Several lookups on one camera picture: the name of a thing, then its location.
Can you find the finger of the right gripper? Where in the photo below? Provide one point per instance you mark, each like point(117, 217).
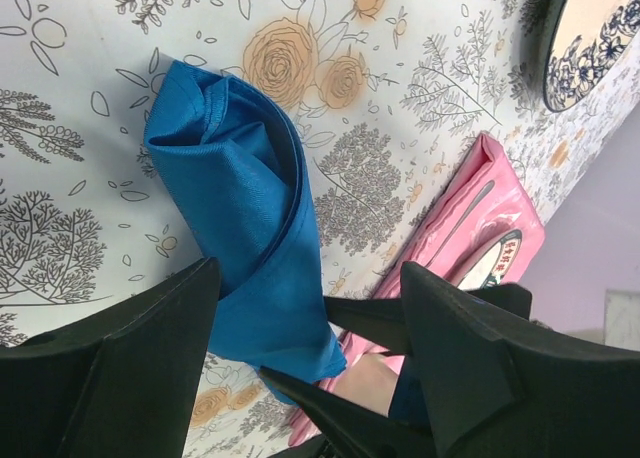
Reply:
point(353, 431)
point(400, 324)

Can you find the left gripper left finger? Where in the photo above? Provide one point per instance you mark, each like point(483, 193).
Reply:
point(119, 383)

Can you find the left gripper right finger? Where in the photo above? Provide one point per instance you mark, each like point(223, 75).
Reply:
point(497, 385)

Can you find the blue cloth napkin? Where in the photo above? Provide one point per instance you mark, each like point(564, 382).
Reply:
point(233, 163)

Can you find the green rimmed white plate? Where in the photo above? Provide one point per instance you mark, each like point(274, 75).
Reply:
point(489, 264)

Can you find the pink placemat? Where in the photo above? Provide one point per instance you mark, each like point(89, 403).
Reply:
point(370, 371)

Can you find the silver spoon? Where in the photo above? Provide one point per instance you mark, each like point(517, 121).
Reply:
point(479, 197)

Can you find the blue floral plate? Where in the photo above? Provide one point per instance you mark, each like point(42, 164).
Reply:
point(582, 40)

